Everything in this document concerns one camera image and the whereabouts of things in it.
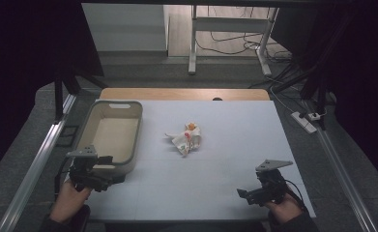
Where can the aluminium rail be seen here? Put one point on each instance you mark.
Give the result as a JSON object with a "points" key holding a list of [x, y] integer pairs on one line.
{"points": [[344, 180], [32, 174]]}

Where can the white desk frame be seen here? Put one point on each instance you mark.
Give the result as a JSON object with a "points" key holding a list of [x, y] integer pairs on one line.
{"points": [[228, 24]]}

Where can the black curtain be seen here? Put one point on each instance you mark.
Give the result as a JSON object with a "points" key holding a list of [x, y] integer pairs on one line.
{"points": [[363, 80], [22, 64]]}

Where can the person's right hand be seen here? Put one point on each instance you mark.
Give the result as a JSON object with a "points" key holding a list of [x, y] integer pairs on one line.
{"points": [[284, 209]]}

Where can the person's left hand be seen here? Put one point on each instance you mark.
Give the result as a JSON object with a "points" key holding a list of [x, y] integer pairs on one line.
{"points": [[67, 204]]}

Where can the white table mat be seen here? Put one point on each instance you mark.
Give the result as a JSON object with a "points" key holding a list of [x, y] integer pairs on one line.
{"points": [[235, 135]]}

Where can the white printed cloth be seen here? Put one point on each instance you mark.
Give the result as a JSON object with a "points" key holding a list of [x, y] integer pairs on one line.
{"points": [[186, 140]]}

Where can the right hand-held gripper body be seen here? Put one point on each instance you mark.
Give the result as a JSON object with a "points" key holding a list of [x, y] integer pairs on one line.
{"points": [[270, 190]]}

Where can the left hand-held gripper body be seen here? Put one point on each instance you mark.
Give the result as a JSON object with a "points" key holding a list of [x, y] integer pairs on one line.
{"points": [[85, 177]]}

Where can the white plug adapter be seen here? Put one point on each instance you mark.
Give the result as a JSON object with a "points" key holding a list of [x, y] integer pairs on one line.
{"points": [[314, 116]]}

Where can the black round grommet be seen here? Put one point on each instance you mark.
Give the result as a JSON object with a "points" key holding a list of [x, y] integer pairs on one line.
{"points": [[217, 99]]}

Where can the black metal stand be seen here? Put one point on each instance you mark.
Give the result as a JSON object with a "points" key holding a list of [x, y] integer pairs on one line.
{"points": [[58, 96], [321, 96]]}

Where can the white cabinet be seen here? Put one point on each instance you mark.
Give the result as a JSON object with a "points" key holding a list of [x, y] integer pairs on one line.
{"points": [[125, 27]]}

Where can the beige storage basket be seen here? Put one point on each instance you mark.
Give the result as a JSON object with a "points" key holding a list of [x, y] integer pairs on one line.
{"points": [[115, 135]]}

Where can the white power strip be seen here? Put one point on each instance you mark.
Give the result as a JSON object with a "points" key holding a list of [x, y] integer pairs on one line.
{"points": [[302, 121]]}

